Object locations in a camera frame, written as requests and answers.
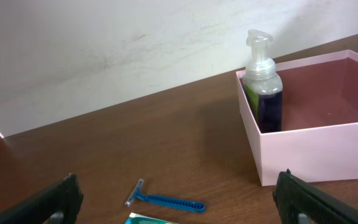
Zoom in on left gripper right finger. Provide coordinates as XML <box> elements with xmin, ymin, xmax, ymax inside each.
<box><xmin>273</xmin><ymin>170</ymin><xmax>358</xmax><ymax>224</ymax></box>

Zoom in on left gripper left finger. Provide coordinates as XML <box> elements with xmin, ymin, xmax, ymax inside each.
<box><xmin>0</xmin><ymin>174</ymin><xmax>83</xmax><ymax>224</ymax></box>

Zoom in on green white toothpaste tube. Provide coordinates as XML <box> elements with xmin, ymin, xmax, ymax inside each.
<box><xmin>124</xmin><ymin>213</ymin><xmax>177</xmax><ymax>224</ymax></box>

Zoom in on clear foam pump bottle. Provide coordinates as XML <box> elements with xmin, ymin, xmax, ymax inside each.
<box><xmin>242</xmin><ymin>29</ymin><xmax>283</xmax><ymax>133</ymax></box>

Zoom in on pink open cardboard box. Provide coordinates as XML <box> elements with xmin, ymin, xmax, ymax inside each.
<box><xmin>236</xmin><ymin>50</ymin><xmax>358</xmax><ymax>186</ymax></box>

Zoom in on blue disposable razor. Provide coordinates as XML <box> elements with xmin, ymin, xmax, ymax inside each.
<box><xmin>124</xmin><ymin>179</ymin><xmax>206</xmax><ymax>213</ymax></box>

